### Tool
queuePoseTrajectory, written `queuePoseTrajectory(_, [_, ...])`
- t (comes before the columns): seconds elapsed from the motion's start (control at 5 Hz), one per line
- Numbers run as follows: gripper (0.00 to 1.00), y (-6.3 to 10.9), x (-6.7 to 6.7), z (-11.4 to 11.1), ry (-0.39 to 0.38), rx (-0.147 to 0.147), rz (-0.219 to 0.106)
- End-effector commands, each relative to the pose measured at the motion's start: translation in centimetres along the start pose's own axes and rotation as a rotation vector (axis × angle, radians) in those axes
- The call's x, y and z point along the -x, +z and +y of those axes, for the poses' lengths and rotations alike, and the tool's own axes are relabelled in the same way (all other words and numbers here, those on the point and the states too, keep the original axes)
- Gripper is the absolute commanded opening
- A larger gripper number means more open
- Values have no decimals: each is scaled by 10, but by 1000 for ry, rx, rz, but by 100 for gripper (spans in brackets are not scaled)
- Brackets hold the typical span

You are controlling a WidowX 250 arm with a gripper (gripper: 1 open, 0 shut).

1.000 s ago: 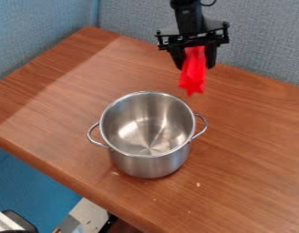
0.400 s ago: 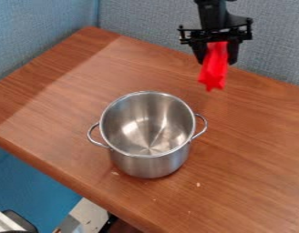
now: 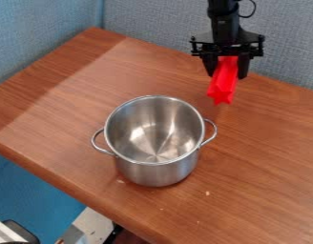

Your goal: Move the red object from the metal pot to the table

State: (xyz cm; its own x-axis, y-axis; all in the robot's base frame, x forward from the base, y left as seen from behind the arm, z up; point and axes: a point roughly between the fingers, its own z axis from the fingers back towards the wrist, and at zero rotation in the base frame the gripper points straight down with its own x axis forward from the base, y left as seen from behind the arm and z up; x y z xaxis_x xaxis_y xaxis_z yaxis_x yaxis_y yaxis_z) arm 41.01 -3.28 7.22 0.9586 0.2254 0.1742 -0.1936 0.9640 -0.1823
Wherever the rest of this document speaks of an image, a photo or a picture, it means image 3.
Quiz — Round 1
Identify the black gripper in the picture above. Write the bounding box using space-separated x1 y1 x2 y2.
190 14 265 79

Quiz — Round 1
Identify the red plastic block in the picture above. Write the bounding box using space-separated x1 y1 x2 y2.
206 56 238 105

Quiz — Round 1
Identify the stainless steel pot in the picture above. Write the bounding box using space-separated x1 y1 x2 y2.
93 95 217 187

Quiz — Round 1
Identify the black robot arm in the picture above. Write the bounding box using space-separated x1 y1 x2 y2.
190 0 265 79

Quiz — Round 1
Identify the black and white object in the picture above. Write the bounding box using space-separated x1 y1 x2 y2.
0 219 40 244

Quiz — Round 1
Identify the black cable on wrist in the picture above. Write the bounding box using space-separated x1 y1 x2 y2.
237 0 258 19

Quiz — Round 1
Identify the white table leg frame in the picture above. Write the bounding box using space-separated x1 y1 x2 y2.
54 208 113 244

